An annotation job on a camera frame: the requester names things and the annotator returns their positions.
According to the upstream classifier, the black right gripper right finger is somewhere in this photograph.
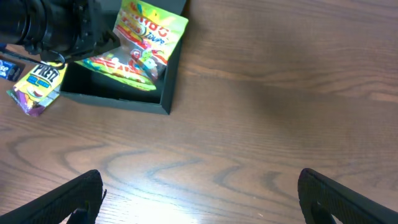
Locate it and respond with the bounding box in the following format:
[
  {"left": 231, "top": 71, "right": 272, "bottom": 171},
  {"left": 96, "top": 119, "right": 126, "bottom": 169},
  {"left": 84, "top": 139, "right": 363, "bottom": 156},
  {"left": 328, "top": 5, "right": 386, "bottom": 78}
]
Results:
[{"left": 298, "top": 168, "right": 397, "bottom": 224}]

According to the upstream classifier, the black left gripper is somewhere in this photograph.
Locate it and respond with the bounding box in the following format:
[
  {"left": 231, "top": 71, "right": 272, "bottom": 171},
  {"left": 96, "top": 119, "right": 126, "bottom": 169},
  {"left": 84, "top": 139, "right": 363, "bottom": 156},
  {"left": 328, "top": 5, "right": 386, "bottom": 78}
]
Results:
[{"left": 40, "top": 0, "right": 121, "bottom": 62}]

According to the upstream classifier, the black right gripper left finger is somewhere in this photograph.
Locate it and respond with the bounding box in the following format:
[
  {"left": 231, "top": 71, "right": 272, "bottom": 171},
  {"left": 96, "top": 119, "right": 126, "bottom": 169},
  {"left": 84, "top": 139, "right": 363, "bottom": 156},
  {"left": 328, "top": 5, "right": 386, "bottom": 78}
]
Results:
[{"left": 1, "top": 169, "right": 106, "bottom": 223}]

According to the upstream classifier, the black gift box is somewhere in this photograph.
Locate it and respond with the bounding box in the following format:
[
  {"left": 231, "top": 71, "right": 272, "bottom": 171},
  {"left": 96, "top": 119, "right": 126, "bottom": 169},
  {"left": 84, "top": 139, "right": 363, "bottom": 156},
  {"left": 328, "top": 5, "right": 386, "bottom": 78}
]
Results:
[{"left": 59, "top": 0, "right": 187, "bottom": 116}]

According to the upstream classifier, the yellow green Pretz box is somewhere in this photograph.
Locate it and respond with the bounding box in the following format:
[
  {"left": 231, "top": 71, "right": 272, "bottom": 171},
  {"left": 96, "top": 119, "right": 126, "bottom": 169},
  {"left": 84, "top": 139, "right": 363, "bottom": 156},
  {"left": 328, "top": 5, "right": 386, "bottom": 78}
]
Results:
[{"left": 7, "top": 62, "right": 68, "bottom": 117}]

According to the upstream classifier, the green Haribo gummy bag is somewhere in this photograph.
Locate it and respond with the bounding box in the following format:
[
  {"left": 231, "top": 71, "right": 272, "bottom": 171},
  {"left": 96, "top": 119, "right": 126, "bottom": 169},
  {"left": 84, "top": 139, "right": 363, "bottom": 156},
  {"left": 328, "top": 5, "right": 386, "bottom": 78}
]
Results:
[{"left": 77, "top": 0, "right": 188, "bottom": 91}]

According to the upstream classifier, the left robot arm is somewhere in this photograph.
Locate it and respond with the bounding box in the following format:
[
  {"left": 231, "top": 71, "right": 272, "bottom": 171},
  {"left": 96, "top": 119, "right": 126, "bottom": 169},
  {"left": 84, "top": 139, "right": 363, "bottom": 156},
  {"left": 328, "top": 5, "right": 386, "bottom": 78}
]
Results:
[{"left": 1, "top": 0, "right": 120, "bottom": 63}]

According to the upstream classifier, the blue Eclipse mints tin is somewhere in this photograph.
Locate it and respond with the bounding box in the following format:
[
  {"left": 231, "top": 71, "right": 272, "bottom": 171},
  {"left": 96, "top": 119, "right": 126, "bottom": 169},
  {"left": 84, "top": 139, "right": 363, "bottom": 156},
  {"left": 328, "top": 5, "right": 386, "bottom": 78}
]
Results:
[{"left": 0, "top": 60, "right": 22, "bottom": 82}]

